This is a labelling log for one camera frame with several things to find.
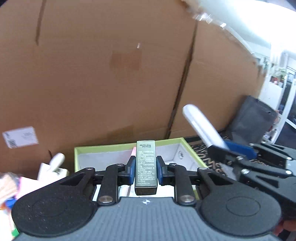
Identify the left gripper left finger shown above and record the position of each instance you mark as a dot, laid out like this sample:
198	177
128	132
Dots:
111	179

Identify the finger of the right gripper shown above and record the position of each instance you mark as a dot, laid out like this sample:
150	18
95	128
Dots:
220	155
243	150

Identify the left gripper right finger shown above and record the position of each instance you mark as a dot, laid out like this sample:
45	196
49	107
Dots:
180	178

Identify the white tube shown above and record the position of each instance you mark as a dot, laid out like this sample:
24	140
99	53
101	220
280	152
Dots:
203	127

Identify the dark slim cosmetic box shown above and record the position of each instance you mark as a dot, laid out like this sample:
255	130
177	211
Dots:
146	180

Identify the white cloth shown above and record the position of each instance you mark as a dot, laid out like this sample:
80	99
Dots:
53	171

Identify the green shoe box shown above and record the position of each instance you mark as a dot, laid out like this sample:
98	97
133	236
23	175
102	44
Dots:
175	150

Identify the dark grey bag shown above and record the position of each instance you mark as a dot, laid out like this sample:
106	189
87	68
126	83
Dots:
251	122

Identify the white shipping label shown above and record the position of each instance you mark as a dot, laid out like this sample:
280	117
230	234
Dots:
20	137

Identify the large brown cardboard box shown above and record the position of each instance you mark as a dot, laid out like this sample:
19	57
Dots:
85	73

